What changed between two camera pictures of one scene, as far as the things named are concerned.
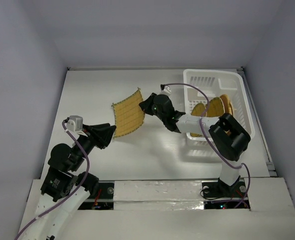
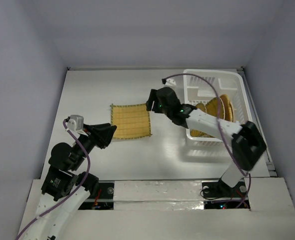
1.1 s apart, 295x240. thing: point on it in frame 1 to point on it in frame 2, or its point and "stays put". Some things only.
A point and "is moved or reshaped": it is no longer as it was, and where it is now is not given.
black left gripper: x=104 y=131 stays put
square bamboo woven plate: x=128 y=113 is moved or reshaped
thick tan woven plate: x=228 y=107 stays put
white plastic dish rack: x=217 y=83 stays put
